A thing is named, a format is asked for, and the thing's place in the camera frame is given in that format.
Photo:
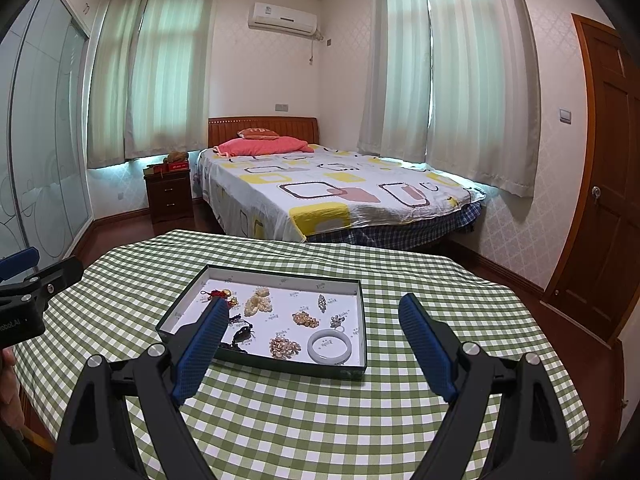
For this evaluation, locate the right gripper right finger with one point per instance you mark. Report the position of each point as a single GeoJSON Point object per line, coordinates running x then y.
{"type": "Point", "coordinates": [530, 440]}

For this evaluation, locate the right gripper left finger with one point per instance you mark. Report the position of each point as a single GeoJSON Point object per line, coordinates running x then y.
{"type": "Point", "coordinates": [96, 439]}

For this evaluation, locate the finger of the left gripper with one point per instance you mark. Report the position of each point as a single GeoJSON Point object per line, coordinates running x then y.
{"type": "Point", "coordinates": [18, 263]}
{"type": "Point", "coordinates": [36, 290]}

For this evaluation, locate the black gourd pendant with cord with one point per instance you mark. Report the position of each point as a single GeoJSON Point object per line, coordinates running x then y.
{"type": "Point", "coordinates": [241, 336]}

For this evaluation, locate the red tassel knot charm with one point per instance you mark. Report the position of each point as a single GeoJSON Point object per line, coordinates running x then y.
{"type": "Point", "coordinates": [226, 294]}

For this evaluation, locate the white jade bangle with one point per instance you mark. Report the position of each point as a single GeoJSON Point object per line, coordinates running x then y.
{"type": "Point", "coordinates": [329, 347]}

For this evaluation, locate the person's left hand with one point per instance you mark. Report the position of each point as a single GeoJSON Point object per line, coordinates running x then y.
{"type": "Point", "coordinates": [11, 410]}

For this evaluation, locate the frosted glass wardrobe door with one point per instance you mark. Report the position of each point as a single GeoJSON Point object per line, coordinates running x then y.
{"type": "Point", "coordinates": [44, 194]}

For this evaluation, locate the green checkered tablecloth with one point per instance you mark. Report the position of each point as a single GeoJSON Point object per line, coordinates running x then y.
{"type": "Point", "coordinates": [265, 425]}

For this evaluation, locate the dark wooden nightstand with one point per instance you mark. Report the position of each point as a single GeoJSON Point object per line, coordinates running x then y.
{"type": "Point", "coordinates": [169, 195]}

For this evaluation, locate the brown wooden door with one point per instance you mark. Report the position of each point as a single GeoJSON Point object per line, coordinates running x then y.
{"type": "Point", "coordinates": [596, 282]}

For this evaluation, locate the red items on nightstand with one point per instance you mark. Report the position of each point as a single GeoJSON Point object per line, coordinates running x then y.
{"type": "Point", "coordinates": [174, 161]}

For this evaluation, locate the dark green tray box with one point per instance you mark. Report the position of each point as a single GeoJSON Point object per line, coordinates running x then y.
{"type": "Point", "coordinates": [278, 304]}

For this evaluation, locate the left window curtain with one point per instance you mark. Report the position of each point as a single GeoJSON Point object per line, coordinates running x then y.
{"type": "Point", "coordinates": [149, 83]}

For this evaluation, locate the window curtain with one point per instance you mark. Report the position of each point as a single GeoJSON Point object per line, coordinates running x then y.
{"type": "Point", "coordinates": [455, 84]}
{"type": "Point", "coordinates": [149, 83]}

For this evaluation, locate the pink pillow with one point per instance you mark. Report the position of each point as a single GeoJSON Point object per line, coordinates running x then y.
{"type": "Point", "coordinates": [253, 147]}

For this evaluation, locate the orange patterned pillow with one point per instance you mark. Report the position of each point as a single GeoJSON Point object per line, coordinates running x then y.
{"type": "Point", "coordinates": [258, 134]}

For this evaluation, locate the bed with patterned sheet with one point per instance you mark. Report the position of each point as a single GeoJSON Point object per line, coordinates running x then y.
{"type": "Point", "coordinates": [330, 196]}

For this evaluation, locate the right window curtain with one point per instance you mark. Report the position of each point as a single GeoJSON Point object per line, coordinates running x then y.
{"type": "Point", "coordinates": [455, 84]}

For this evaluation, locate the white air conditioner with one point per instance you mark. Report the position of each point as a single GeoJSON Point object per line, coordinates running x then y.
{"type": "Point", "coordinates": [284, 20]}

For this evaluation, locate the wall light switch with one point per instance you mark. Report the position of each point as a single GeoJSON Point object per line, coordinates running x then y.
{"type": "Point", "coordinates": [565, 116]}

